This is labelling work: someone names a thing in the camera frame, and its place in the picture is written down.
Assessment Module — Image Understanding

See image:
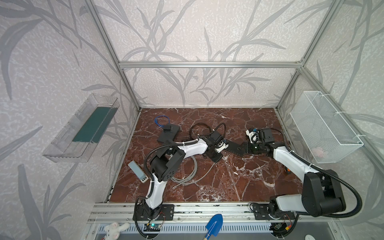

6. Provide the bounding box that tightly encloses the black cable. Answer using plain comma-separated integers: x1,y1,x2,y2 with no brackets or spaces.
188,122,215,142

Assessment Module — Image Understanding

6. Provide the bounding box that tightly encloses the grey ethernet cable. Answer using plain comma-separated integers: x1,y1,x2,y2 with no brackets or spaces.
169,154,217,188

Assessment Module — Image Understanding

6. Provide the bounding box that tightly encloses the blue ethernet cable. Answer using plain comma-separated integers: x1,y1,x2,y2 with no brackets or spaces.
154,114,171,127

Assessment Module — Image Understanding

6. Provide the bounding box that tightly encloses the small black network switch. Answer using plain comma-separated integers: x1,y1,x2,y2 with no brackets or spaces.
225,141,248,157

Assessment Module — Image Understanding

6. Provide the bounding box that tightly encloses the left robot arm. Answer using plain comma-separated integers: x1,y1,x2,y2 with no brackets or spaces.
134,131,229,221

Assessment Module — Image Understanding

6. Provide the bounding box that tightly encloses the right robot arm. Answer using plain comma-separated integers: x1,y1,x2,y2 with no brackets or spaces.
246,128,363,219

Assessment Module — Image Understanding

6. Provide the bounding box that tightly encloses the blue toy shovel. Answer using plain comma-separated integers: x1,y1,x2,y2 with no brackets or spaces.
204,214,223,240

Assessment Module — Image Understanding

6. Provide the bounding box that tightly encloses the beige teal handheld device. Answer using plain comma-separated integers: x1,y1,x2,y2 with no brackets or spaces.
128,161,149,183

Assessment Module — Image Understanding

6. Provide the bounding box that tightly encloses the white plush bunny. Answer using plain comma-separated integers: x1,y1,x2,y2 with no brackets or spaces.
103,222,131,240

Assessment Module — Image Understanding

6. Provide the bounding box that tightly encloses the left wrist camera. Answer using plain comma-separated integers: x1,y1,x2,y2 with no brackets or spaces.
215,140,229,153

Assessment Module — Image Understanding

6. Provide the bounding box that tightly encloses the white wire mesh basket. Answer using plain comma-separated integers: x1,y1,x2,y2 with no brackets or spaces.
290,91,364,164

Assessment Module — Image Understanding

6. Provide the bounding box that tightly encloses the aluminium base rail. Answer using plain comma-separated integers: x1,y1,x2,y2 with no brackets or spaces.
86,201,341,224

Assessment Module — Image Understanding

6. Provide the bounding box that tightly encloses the clear plastic wall bin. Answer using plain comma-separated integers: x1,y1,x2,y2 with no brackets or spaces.
42,94,120,163

